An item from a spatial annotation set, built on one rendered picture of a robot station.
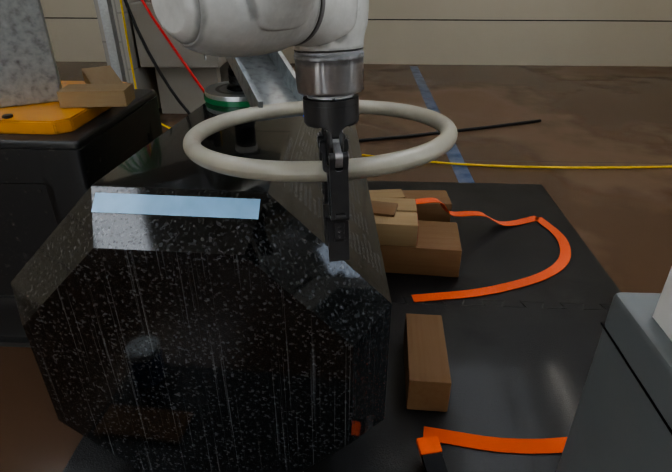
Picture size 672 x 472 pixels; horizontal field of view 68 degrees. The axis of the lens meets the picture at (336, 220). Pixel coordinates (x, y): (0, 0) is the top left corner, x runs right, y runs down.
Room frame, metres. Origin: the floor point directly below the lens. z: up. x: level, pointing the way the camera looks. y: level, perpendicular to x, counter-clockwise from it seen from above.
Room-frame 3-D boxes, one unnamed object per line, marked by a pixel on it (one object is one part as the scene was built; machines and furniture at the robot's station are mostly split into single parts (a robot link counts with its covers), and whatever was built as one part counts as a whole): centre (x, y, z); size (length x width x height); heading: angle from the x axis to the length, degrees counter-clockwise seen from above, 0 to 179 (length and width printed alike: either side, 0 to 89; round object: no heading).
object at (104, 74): (1.80, 0.82, 0.80); 0.20 x 0.10 x 0.05; 34
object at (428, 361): (1.18, -0.28, 0.07); 0.30 x 0.12 x 0.12; 175
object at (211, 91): (1.48, 0.28, 0.84); 0.21 x 0.21 x 0.01
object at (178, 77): (4.60, 1.18, 0.43); 1.30 x 0.62 x 0.86; 178
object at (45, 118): (1.64, 1.00, 0.76); 0.49 x 0.49 x 0.05; 87
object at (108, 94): (1.57, 0.75, 0.81); 0.20 x 0.10 x 0.05; 95
